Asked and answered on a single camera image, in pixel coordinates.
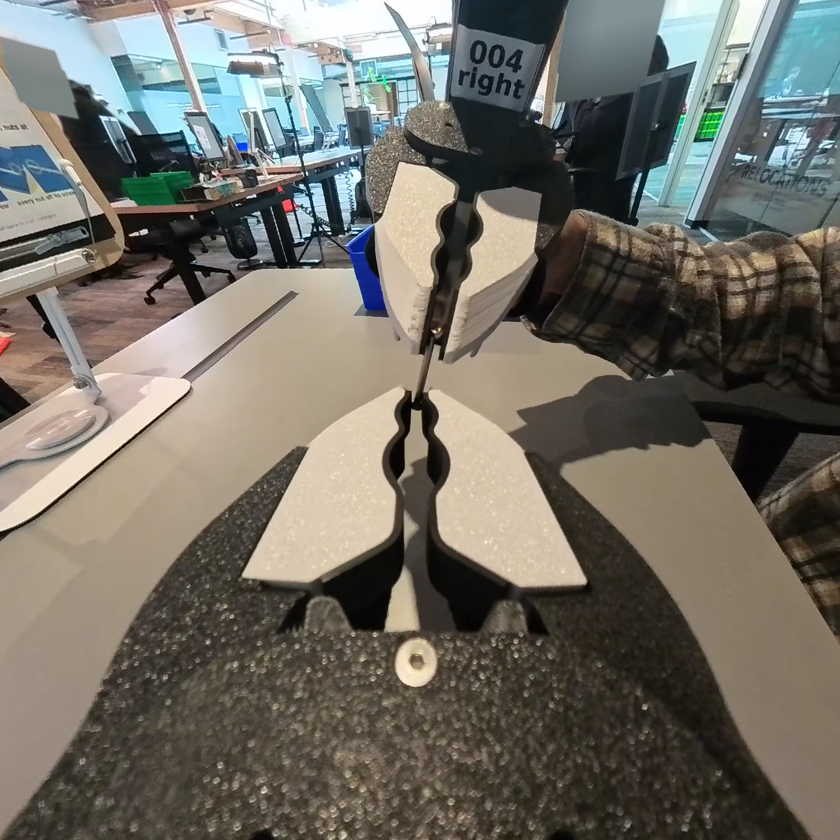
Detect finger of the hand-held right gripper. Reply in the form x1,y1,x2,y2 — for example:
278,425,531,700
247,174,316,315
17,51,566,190
438,189,544,366
373,161,460,357

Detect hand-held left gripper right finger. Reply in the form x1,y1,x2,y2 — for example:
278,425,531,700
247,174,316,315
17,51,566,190
427,388,589,595

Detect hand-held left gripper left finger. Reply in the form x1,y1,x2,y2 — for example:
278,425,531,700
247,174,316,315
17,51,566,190
241,386,412,595

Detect silver bolt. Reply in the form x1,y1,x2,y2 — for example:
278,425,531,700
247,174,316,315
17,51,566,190
409,325,445,403

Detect person's right forearm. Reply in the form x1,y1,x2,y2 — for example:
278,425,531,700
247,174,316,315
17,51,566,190
521,210,840,395

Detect person's right hand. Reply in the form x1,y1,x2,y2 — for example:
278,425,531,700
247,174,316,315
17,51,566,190
537,209,588,311

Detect blue plastic bin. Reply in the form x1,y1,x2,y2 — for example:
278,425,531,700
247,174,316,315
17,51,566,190
346,225,389,312

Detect black light stand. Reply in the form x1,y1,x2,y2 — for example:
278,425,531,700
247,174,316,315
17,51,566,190
279,49,355,266

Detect wooden top desk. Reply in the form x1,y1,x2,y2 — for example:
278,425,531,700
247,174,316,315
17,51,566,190
112,174,306,306
262,147,368,237

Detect dark monitor on stand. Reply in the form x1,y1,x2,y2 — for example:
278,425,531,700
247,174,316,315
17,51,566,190
616,61,698,227

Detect monitor with white screen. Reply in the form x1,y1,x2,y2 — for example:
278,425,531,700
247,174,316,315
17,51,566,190
184,110,227,161

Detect green plastic crates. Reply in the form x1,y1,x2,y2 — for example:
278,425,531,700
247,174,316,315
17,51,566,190
121,172,198,204

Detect black computer monitor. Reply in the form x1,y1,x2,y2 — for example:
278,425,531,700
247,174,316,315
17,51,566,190
134,131,198,178

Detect dark grey chair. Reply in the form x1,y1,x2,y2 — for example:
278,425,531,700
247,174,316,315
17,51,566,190
669,371,840,503

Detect printed instruction board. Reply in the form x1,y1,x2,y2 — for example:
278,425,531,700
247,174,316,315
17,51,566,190
0,66,126,306

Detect grey curved cable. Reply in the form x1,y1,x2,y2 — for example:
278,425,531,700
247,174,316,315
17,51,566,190
384,2,439,105

